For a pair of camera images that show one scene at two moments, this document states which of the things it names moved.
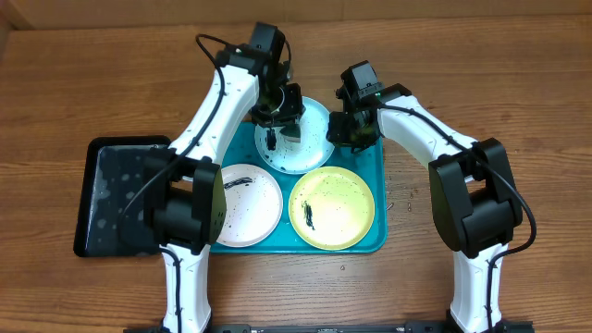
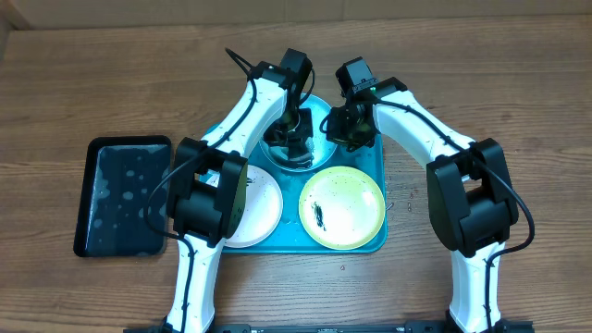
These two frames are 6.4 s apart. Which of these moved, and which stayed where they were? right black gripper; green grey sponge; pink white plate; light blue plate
Moved: green grey sponge
Stayed: light blue plate; right black gripper; pink white plate
